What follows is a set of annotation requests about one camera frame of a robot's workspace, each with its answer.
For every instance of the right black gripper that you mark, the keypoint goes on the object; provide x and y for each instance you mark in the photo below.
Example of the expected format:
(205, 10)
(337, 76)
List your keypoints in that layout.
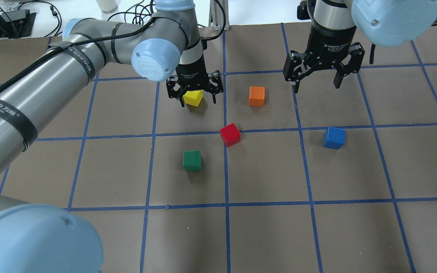
(327, 42)

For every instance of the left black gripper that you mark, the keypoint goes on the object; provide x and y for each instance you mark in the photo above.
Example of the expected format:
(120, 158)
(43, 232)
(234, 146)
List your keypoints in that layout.
(192, 71)

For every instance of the red wooden block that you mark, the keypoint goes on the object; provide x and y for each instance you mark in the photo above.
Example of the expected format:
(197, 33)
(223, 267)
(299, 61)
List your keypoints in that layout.
(230, 135)

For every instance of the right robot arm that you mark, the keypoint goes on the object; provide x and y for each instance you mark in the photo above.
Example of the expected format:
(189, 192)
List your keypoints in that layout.
(386, 23)

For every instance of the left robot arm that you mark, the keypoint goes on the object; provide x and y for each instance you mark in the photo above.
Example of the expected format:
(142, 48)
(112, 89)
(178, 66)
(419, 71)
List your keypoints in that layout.
(40, 238)

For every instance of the yellow wooden block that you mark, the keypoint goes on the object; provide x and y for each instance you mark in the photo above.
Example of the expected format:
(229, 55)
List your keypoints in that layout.
(193, 98)

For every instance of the orange wooden block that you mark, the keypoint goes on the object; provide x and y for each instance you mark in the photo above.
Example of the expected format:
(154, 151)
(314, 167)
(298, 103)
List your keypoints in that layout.
(257, 96)

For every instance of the green wooden block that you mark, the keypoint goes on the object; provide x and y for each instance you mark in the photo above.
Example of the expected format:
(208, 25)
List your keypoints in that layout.
(192, 160)

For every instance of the blue wooden block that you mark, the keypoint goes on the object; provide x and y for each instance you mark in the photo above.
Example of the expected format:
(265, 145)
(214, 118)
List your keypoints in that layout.
(334, 138)

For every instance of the aluminium frame post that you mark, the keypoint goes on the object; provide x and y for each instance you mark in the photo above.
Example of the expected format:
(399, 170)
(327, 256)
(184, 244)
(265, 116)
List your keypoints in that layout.
(219, 15)

